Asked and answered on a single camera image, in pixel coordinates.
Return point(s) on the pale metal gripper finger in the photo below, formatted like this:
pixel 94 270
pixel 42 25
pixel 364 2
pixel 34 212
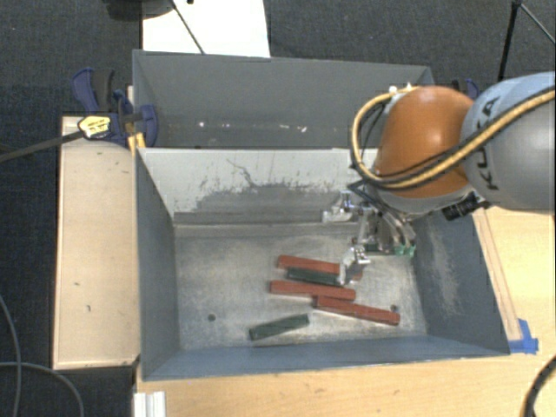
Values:
pixel 343 209
pixel 352 262

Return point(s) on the dark green flat block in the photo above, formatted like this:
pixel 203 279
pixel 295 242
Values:
pixel 313 277
pixel 279 326

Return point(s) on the red-brown flat block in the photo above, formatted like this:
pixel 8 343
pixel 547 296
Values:
pixel 310 290
pixel 306 264
pixel 358 311

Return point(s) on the grey metal bin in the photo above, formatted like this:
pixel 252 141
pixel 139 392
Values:
pixel 243 241

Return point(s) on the pale wood flat board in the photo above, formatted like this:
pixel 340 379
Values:
pixel 95 241

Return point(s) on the black cylinder on white bracket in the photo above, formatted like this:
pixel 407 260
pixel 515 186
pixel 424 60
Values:
pixel 461 207

